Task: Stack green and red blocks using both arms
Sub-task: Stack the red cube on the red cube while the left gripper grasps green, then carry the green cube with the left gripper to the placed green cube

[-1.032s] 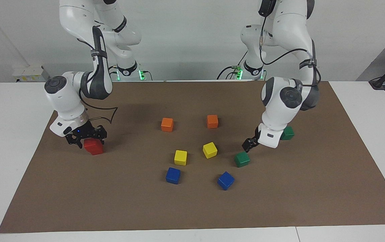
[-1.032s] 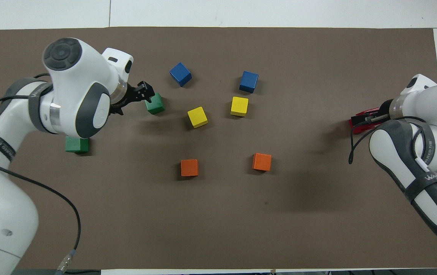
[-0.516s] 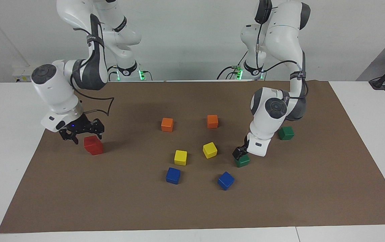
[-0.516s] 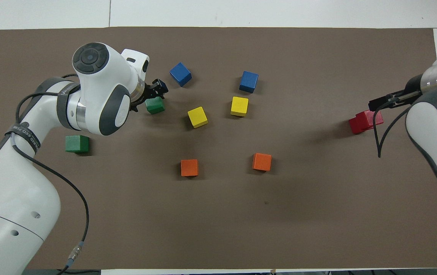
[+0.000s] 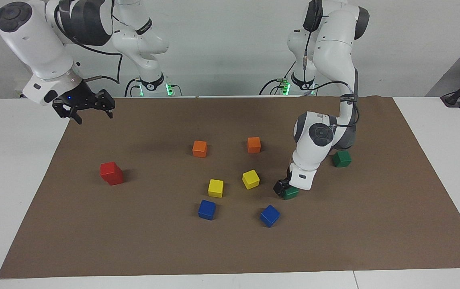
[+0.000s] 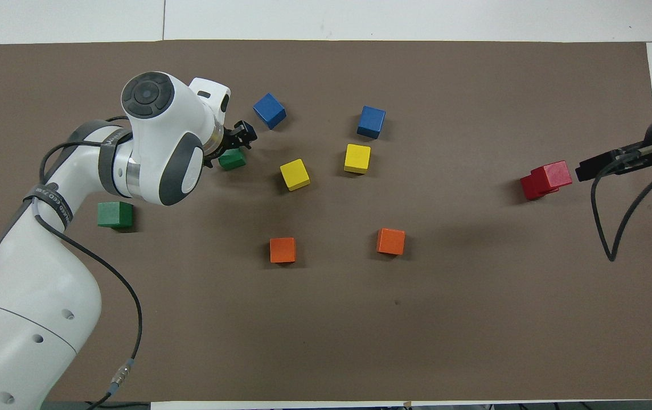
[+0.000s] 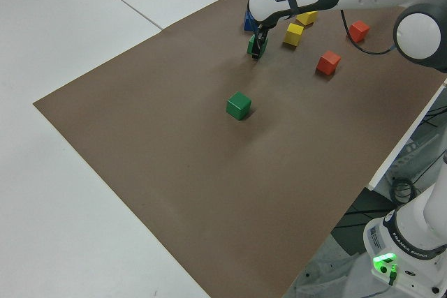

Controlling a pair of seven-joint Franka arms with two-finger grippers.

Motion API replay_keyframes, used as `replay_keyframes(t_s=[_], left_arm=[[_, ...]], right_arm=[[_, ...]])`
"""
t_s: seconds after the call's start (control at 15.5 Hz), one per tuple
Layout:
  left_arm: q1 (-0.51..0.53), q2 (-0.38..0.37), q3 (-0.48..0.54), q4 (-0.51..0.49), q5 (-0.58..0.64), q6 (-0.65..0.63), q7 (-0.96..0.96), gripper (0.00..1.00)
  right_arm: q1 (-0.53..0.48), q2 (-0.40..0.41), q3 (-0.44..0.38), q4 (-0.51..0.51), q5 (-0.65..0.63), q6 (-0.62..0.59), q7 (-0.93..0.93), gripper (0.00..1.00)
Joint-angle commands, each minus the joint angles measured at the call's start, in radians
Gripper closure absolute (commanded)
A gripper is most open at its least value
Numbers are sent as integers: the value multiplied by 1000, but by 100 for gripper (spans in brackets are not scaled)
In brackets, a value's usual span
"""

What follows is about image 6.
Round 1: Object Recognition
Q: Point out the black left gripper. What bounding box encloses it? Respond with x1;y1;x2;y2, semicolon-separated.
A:
205;120;258;169

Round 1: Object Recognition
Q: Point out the green wooden cube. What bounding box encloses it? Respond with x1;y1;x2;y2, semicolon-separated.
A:
219;149;247;170
97;202;133;229

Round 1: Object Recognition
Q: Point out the red wooden cube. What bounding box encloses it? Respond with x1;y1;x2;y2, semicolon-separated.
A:
531;161;573;190
520;175;560;200

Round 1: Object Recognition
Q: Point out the blue wooden cube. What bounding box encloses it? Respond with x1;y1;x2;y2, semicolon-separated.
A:
356;105;387;140
253;93;287;130

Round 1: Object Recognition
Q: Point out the yellow wooden cube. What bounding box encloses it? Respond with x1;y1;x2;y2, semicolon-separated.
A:
279;159;311;191
344;143;371;174

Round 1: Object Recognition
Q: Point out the orange wooden cube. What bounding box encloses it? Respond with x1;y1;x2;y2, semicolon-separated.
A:
269;237;297;264
376;228;406;256

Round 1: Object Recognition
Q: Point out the brown table mat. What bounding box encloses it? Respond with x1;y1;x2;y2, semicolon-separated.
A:
0;40;652;402

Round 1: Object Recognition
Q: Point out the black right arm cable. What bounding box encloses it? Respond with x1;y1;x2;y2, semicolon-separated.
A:
591;140;652;263

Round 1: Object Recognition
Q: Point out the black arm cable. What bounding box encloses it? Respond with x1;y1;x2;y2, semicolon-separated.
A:
591;140;652;263
32;117;144;410

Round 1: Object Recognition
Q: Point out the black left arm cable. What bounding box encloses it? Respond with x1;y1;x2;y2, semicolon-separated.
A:
32;117;144;410

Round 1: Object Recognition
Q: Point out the thin black floor cable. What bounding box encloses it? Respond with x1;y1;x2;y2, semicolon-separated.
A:
84;401;151;409

